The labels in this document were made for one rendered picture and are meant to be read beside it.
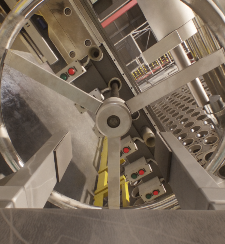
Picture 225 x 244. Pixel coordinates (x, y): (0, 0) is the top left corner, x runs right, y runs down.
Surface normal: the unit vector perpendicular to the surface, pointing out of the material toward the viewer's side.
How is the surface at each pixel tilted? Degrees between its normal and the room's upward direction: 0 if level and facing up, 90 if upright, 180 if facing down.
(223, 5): 109
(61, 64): 90
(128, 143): 90
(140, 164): 90
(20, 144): 0
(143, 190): 90
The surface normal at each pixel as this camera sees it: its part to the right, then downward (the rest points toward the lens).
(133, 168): -0.55, -0.80
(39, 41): -0.02, 0.29
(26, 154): 0.84, -0.52
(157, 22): -0.68, 0.59
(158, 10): -0.51, 0.55
